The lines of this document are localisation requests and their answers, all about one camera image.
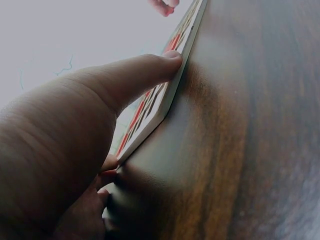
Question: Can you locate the person's left hand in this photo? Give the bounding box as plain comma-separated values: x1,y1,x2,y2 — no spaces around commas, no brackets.
0,50,183,240

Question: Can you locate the person's right hand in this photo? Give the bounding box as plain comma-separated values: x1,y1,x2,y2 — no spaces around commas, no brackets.
147,0,181,18

